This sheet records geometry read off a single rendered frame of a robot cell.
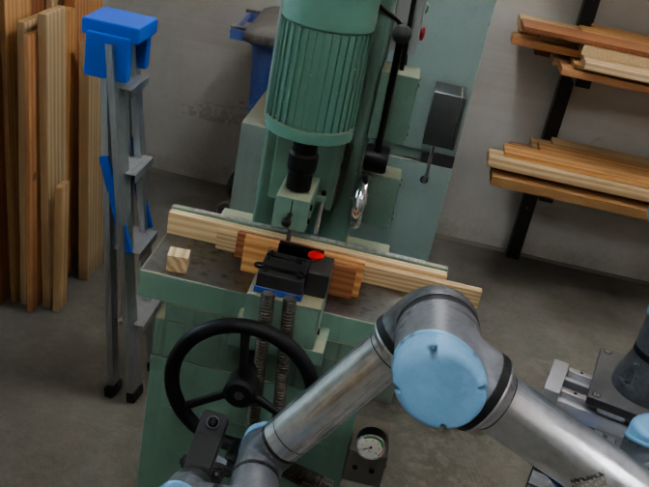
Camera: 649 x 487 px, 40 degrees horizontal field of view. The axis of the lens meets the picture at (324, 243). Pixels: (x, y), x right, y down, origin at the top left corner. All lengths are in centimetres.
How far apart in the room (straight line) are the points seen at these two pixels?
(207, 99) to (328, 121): 263
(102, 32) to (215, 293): 95
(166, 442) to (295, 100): 80
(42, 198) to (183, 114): 137
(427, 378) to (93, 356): 209
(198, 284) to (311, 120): 39
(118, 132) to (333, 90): 98
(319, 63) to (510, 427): 76
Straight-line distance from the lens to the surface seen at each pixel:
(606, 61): 362
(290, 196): 177
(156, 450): 202
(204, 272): 180
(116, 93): 248
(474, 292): 186
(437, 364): 110
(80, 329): 321
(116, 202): 257
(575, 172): 378
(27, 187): 307
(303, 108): 166
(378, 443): 181
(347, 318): 173
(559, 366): 203
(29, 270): 321
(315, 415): 135
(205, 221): 189
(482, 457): 299
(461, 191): 426
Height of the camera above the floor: 178
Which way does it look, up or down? 26 degrees down
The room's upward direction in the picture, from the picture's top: 11 degrees clockwise
